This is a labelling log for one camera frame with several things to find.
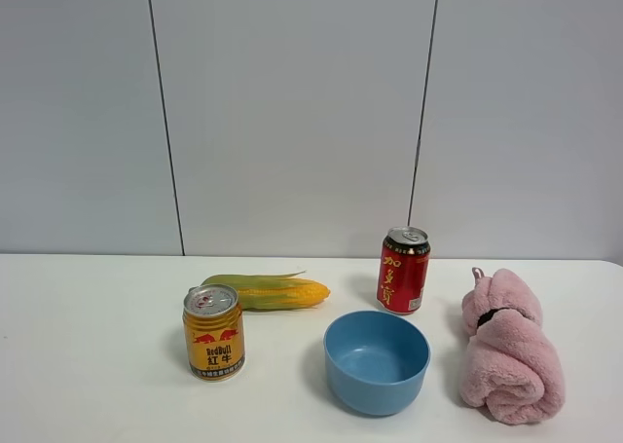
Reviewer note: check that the gold Red Bull can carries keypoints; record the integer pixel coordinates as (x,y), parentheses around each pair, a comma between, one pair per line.
(213,328)

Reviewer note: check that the yellow corn cob toy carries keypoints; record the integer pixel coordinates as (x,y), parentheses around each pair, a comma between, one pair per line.
(273,292)

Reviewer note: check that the red herbal tea can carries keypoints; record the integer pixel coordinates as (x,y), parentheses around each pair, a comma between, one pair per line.
(404,262)

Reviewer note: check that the blue plastic bowl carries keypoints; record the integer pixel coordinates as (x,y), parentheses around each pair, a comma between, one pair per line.
(375,362)

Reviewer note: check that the pink rolled towel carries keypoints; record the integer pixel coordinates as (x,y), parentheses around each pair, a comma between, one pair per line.
(510,367)

